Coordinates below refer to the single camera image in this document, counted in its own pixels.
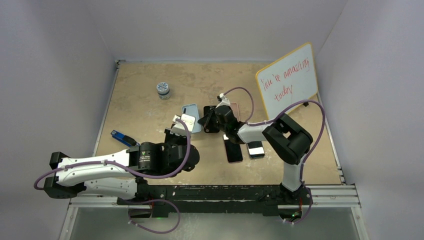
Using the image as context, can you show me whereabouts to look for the black smartphone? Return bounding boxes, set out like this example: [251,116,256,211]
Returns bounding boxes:
[223,134,243,164]

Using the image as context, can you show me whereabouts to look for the phone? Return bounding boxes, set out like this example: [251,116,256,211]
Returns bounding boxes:
[181,103,202,134]
[197,105,220,134]

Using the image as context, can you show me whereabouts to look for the pink phone case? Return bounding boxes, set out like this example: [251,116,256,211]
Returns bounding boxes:
[230,102,240,121]

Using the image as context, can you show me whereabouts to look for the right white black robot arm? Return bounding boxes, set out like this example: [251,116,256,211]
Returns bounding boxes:
[197,105,315,204]

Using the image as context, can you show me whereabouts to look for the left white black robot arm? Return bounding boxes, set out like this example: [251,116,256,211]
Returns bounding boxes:
[34,130,200,205]

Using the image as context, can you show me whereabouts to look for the blue black stapler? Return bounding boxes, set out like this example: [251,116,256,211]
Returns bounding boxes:
[110,130,140,147]

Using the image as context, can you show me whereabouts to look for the white blue lidded jar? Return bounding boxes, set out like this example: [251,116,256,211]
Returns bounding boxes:
[156,82,171,100]

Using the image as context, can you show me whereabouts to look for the yellow framed whiteboard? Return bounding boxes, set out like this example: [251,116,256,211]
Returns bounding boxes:
[255,42,318,120]

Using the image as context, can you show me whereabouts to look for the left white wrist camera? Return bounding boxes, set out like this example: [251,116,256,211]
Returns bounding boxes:
[170,113,196,136]

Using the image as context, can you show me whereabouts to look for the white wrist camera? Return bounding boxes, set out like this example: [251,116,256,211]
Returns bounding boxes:
[216,93,231,108]
[170,113,196,136]

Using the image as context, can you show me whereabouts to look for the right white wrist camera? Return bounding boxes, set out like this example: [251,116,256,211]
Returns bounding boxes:
[216,93,231,108]

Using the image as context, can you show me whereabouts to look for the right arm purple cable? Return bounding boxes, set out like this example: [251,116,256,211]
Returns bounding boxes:
[221,86,327,186]

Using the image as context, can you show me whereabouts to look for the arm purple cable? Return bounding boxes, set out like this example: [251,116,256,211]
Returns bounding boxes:
[221,86,327,186]
[33,118,193,191]

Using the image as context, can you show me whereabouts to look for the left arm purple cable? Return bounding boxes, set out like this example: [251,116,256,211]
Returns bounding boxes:
[33,118,193,191]

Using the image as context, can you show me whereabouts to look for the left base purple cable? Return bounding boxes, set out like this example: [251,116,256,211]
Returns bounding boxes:
[127,198,181,235]

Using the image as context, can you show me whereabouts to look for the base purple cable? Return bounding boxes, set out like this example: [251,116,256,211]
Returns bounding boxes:
[127,198,181,235]
[282,187,316,226]

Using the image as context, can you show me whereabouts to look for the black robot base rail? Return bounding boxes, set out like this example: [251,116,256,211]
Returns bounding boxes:
[117,184,313,219]

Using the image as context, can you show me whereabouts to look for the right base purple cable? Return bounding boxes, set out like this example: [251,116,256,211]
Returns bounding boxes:
[282,187,316,226]

